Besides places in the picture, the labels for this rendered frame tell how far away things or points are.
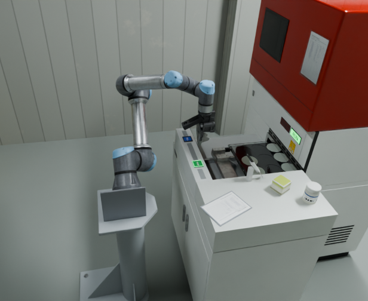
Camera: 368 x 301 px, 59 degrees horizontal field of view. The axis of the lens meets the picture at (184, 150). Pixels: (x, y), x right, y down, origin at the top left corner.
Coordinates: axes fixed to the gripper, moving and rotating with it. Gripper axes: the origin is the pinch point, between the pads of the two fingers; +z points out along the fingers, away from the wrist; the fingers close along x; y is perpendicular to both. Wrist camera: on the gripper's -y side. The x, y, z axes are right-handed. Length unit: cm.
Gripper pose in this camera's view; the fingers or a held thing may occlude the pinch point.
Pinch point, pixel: (198, 143)
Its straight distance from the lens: 179.0
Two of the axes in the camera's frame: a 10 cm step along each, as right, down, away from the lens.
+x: -2.2, -5.7, 7.9
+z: -0.4, 8.1, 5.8
